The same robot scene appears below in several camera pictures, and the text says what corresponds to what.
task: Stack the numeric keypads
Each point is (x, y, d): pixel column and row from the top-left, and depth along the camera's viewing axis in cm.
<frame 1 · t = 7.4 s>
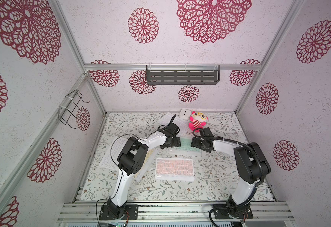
left hand: (174, 144, 99), fingers open
right hand: (196, 142, 99), fingers open
green keyboard: (186, 144, 102), on the table
pink keyboard: (174, 169, 91), on the table
pink owl plush toy: (197, 120, 109), point 7 cm above the table
white round gadget: (185, 114, 118), point 3 cm above the table

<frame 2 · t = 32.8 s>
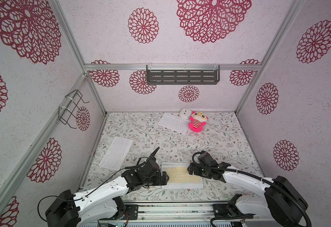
left hand: (162, 179, 79), fingers open
right hand: (191, 169, 87), fingers open
yellow keyboard: (179, 177, 87), on the table
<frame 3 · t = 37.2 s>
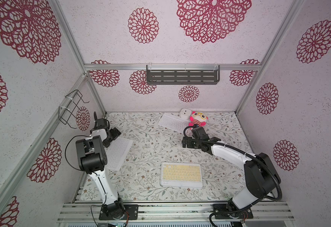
left hand: (116, 137, 103), fingers open
right hand: (187, 140, 91), fingers open
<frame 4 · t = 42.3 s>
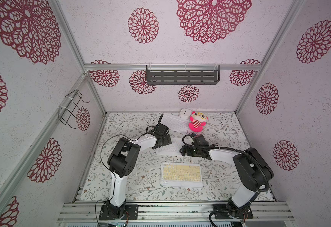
left hand: (165, 143, 100), fingers open
right hand: (183, 150, 95), fingers open
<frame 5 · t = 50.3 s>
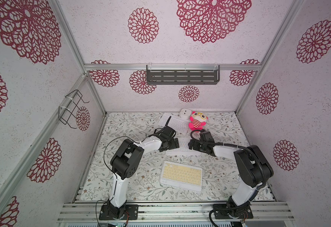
left hand: (174, 146, 98), fingers open
right hand: (191, 144, 98), fingers open
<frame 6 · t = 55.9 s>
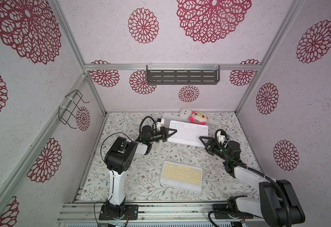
left hand: (177, 131, 87), fingers closed
right hand: (200, 139, 82), fingers open
white keyboard left: (188, 133, 87), point 18 cm above the table
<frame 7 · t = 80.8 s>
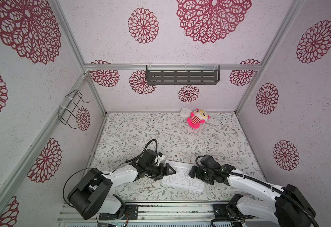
left hand: (171, 175, 81), fingers open
right hand: (193, 175, 84), fingers open
pink owl plush toy: (196, 118, 111), point 7 cm above the table
